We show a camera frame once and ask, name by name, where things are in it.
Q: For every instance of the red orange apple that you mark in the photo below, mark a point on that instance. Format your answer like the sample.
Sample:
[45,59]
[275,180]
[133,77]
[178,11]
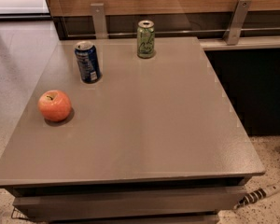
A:
[54,105]

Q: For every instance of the blue soda can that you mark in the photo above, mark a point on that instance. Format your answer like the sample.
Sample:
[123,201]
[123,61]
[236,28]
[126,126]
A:
[87,61]

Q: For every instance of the green soda can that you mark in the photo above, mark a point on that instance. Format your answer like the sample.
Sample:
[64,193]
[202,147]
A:
[145,39]

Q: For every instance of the grey cabinet drawer front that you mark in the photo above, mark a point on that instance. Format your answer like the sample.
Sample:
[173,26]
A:
[129,203]

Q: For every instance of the grey side ledge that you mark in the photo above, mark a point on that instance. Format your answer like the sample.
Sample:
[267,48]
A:
[255,42]

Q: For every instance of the left metal bracket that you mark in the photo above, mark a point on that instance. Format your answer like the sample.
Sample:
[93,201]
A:
[99,20]

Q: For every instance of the metal bracket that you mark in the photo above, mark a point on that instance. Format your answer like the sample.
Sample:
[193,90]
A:
[233,32]
[99,20]

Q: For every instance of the right metal bracket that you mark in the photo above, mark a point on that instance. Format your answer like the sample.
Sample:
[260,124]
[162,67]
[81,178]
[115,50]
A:
[233,32]

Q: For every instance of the metal rail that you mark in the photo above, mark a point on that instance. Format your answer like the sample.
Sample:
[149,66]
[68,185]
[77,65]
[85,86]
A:
[246,32]

